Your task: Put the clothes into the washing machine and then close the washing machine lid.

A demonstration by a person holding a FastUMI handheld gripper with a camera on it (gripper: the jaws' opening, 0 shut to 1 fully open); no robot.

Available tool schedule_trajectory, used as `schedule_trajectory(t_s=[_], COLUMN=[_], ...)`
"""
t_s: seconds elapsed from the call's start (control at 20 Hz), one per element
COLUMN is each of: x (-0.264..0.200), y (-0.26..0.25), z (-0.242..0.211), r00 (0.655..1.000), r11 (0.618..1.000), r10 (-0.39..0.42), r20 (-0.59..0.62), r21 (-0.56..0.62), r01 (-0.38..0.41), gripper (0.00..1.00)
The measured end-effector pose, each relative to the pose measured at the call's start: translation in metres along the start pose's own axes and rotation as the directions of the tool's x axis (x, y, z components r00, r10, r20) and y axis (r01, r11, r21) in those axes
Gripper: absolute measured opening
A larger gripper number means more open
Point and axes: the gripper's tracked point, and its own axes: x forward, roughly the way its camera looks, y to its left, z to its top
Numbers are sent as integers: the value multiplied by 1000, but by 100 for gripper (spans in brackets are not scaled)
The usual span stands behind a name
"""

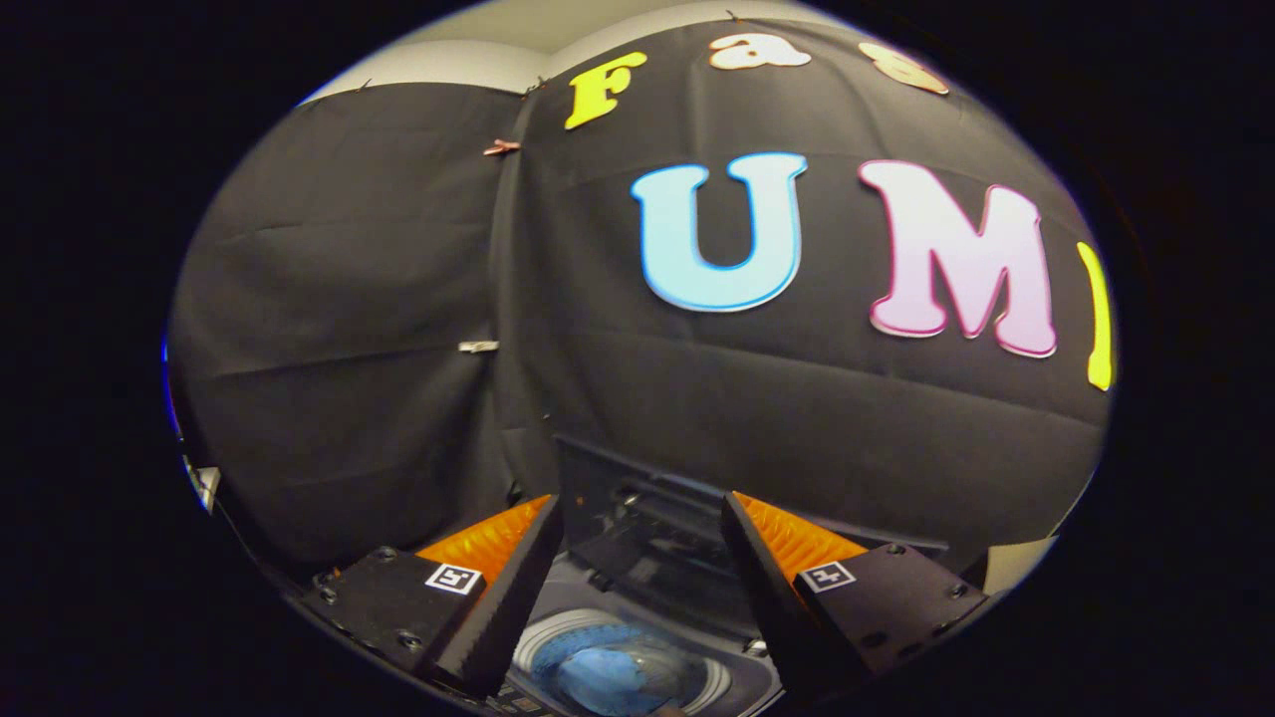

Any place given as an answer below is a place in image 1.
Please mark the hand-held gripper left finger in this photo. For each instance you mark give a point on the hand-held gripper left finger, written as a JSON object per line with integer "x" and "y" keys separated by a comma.
{"x": 508, "y": 607}

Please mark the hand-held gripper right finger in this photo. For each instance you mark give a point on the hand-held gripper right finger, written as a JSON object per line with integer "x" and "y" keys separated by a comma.
{"x": 772, "y": 607}

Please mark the pink clip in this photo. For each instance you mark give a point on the pink clip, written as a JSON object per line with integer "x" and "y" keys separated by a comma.
{"x": 501, "y": 147}

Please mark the black backdrop cloth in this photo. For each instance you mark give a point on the black backdrop cloth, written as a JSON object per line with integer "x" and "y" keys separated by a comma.
{"x": 398, "y": 299}

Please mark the silver clip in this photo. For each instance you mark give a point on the silver clip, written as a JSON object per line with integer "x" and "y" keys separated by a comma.
{"x": 478, "y": 347}

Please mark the dark grey washing machine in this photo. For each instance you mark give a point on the dark grey washing machine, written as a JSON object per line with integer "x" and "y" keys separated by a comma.
{"x": 647, "y": 558}

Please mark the light blue garment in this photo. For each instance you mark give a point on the light blue garment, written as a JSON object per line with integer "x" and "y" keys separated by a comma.
{"x": 618, "y": 672}

